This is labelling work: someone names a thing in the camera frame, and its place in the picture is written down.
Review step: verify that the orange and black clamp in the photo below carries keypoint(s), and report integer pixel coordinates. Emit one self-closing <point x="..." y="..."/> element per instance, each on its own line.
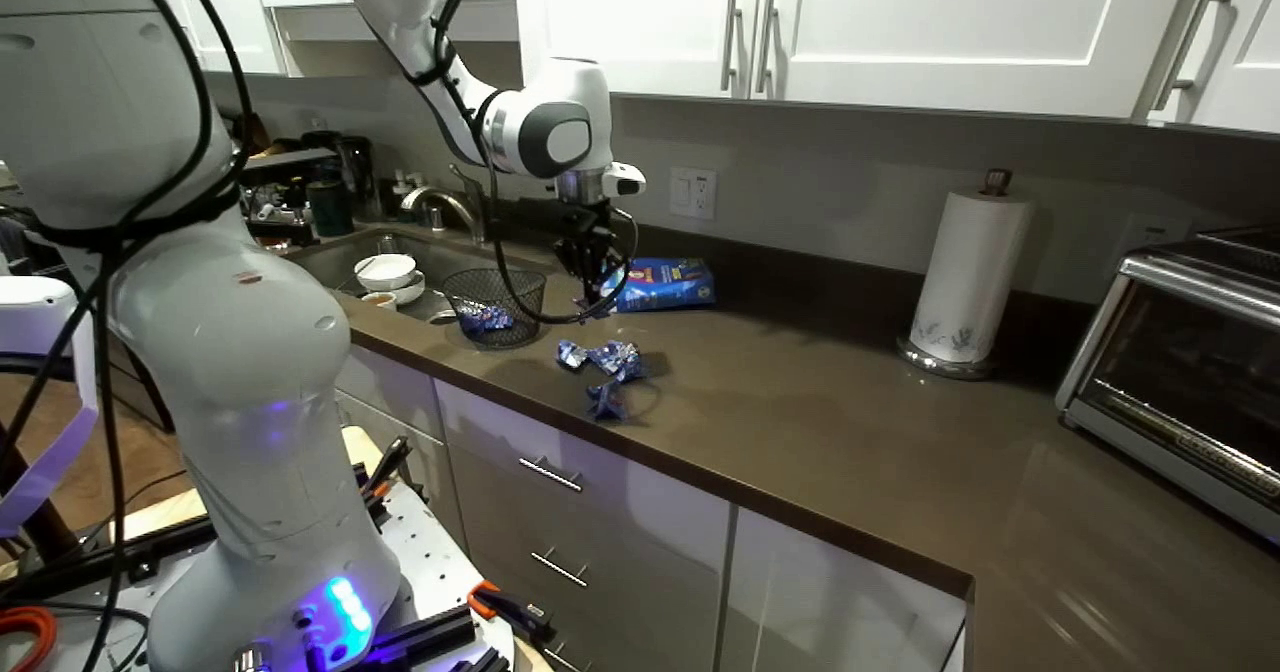
<point x="505" y="607"/>

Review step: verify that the steel tap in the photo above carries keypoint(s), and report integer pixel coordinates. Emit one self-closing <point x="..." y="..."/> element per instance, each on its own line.
<point x="445" y="200"/>

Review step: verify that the small white cup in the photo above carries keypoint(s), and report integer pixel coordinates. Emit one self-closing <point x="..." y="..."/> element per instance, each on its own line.
<point x="379" y="300"/>

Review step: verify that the white bowl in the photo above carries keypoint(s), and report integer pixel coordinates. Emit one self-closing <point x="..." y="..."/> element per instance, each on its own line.
<point x="385" y="270"/>
<point x="411" y="290"/>

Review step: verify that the heap of blue sachets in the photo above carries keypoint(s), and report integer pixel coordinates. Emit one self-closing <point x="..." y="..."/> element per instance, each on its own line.
<point x="485" y="319"/>

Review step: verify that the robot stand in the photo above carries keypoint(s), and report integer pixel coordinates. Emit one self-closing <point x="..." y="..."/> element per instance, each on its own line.
<point x="440" y="562"/>

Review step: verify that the paper towel roll on holder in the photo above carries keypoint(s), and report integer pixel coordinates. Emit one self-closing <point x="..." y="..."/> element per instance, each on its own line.
<point x="968" y="272"/>

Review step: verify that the black coffee machine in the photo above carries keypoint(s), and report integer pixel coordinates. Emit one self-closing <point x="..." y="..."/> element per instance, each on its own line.
<point x="275" y="197"/>

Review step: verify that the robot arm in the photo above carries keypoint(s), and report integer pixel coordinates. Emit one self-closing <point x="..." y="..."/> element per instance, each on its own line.
<point x="250" y="372"/>

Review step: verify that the white lower cabinet door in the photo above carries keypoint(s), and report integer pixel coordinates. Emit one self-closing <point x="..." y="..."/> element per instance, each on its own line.
<point x="830" y="612"/>
<point x="395" y="392"/>

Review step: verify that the white upper cabinet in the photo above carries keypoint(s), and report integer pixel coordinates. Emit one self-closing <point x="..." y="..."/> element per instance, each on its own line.
<point x="950" y="32"/>

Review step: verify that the toaster oven door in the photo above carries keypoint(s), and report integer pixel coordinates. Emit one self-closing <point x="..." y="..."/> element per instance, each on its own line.
<point x="1190" y="392"/>

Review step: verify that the black glass coffee pot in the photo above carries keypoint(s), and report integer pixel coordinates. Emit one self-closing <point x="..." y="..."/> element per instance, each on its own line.
<point x="358" y="174"/>

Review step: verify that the steel sink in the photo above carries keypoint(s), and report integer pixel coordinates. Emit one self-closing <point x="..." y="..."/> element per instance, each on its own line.
<point x="335" y="262"/>

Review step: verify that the blue sachet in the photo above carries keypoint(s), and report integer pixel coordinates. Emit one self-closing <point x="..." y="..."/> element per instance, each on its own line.
<point x="608" y="400"/>
<point x="571" y="354"/>
<point x="618" y="360"/>

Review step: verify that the dark green canister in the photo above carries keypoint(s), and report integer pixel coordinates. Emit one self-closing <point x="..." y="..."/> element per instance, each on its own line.
<point x="329" y="209"/>

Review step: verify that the silver toaster oven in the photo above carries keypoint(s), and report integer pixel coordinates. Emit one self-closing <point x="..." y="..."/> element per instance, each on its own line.
<point x="1180" y="382"/>

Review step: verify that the white drawer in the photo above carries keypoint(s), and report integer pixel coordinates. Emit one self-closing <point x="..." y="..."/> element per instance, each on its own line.
<point x="640" y="492"/>
<point x="500" y="542"/>

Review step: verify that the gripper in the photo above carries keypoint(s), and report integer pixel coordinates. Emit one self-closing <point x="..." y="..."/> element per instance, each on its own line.
<point x="583" y="224"/>

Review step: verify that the blue packet box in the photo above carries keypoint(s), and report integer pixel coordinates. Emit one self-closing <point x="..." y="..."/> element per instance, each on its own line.
<point x="665" y="284"/>

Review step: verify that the white cabinet door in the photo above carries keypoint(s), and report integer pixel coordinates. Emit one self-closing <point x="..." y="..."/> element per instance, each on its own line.
<point x="1250" y="52"/>
<point x="620" y="22"/>
<point x="830" y="612"/>
<point x="395" y="392"/>
<point x="960" y="32"/>

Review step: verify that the white wall socket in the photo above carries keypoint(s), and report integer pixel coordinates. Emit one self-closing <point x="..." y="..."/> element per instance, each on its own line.
<point x="692" y="193"/>

